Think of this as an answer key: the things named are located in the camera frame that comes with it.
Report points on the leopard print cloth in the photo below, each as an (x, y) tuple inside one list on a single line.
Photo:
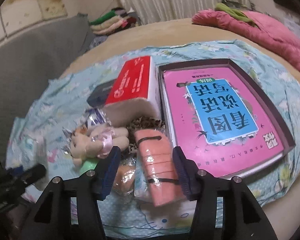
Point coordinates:
[(142, 123)]

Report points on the dark navy small box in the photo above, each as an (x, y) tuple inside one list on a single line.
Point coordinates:
[(99, 95)]

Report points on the wall painting panels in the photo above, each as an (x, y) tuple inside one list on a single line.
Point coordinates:
[(16, 15)]

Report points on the pink quilted duvet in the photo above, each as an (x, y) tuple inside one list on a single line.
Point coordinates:
[(269, 33)]

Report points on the red white tissue pack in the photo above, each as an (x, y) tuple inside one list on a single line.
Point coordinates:
[(135, 92)]

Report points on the pink children's book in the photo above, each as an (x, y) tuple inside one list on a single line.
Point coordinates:
[(220, 119)]

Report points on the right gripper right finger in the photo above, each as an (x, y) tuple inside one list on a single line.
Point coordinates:
[(187, 174)]

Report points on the blue white plastic packet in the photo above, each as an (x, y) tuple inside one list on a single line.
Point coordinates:
[(95, 117)]

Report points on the stack of folded clothes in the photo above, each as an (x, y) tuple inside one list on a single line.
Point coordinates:
[(116, 20)]

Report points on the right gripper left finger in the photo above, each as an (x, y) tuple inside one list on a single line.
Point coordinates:
[(106, 171)]

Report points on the beige plush doll pink dress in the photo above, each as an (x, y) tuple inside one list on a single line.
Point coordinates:
[(90, 142)]

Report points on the green garment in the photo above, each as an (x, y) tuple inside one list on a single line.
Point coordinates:
[(235, 13)]

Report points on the light blue cartoon blanket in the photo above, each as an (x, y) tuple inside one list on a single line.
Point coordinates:
[(64, 101)]

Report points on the salmon pink sponge pack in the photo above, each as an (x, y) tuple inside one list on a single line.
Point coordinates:
[(155, 151)]

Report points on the orange sponge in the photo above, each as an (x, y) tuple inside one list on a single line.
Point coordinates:
[(124, 179)]

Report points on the grey quilted headboard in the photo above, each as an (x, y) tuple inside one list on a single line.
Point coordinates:
[(30, 60)]

